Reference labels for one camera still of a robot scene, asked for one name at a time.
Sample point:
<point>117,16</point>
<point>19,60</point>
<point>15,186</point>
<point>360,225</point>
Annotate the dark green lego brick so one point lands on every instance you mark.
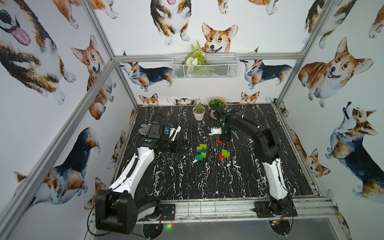
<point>199,158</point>

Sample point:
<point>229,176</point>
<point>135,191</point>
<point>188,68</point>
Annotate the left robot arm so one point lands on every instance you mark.
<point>116,210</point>

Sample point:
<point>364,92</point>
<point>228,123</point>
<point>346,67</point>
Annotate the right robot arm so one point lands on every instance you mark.
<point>267,147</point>

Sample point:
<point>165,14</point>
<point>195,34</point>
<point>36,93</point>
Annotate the small white plant pot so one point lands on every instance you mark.
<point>199,112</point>

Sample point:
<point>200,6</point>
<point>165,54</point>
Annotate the large beige plant pot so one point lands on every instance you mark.
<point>215,103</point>

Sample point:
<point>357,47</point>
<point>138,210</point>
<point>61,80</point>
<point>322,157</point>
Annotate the grey work glove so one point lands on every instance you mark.
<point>143,130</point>

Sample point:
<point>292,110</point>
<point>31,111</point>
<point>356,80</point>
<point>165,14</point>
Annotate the green fern plant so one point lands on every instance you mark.
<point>196,55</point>

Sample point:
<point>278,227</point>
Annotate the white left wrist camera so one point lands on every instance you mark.
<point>174,132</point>

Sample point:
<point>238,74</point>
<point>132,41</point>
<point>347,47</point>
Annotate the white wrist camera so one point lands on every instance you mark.
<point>215,131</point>
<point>174,132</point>

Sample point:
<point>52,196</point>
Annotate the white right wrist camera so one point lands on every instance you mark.
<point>215,131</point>

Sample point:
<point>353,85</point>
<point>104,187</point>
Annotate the white wire basket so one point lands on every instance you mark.
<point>206,66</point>

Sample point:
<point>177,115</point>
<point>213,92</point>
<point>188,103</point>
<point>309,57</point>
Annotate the aluminium front rail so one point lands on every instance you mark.
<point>227,210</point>

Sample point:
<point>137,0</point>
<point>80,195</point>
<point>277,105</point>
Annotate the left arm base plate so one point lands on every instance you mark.
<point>165,213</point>

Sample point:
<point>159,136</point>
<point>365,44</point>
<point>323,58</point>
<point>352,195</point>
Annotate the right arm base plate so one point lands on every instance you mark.
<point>267,209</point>

